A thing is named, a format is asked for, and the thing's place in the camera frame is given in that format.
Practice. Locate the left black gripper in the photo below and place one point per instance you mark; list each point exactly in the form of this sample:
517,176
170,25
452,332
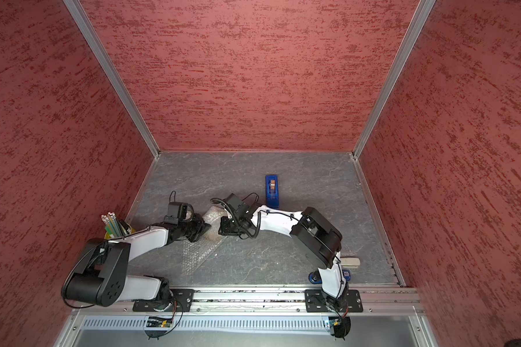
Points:
202,228

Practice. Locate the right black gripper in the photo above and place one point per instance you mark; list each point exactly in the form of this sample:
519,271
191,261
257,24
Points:
226,230

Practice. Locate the clear bubble wrap sheet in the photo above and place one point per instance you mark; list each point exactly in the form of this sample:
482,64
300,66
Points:
195,254

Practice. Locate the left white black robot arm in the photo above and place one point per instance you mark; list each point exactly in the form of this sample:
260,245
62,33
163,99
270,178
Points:
100,277

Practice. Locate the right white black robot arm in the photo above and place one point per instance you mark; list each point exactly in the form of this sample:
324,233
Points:
311,233

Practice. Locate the blue tape dispenser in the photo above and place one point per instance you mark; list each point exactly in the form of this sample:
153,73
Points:
272,191

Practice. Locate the bundle of pencils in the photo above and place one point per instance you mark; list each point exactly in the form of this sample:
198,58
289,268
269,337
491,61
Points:
110,223

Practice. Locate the yellow pencil cup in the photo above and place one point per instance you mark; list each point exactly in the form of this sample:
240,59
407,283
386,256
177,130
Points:
122,231

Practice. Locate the blue black small device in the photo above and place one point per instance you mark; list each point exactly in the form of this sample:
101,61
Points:
345,274

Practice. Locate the white eraser block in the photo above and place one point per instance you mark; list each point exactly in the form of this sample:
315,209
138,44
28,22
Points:
352,262

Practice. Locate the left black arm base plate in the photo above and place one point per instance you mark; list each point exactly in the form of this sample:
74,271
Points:
176,299

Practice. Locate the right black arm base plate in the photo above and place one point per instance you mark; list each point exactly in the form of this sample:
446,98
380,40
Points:
317,301

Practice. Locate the left corner aluminium post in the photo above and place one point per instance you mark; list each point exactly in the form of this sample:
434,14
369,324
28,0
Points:
85,26

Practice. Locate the corner aluminium post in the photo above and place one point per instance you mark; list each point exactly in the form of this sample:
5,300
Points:
85,26
422,11

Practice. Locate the aluminium mounting rail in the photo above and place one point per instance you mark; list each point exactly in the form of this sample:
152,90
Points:
288,300

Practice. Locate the right corner aluminium post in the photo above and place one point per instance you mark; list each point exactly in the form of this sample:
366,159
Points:
422,11

